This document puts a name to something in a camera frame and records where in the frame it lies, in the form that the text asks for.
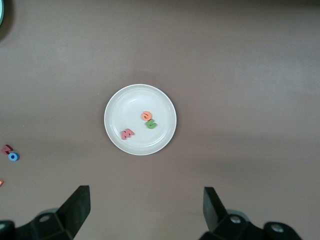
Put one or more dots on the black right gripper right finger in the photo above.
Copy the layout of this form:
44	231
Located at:
220	222

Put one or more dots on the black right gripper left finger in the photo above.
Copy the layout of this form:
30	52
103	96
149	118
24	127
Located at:
70	215

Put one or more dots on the red foam letter w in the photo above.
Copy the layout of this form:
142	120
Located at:
127	134

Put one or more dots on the green foam letter n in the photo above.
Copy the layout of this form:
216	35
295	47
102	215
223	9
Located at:
151	124

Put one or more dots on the orange foam letter e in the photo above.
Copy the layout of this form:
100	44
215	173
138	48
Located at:
144	116

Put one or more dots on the orange foam letter v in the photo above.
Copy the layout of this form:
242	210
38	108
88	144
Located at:
1	183

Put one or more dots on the blue foam letter o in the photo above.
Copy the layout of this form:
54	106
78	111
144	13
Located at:
10	157

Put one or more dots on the dark red foam letter z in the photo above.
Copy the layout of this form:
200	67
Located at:
6	149

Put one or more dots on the beige round plate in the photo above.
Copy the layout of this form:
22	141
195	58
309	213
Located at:
130	105

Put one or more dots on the brown table cover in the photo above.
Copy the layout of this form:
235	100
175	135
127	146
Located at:
225	75

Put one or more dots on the pale green round plate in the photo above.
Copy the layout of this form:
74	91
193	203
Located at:
1	12

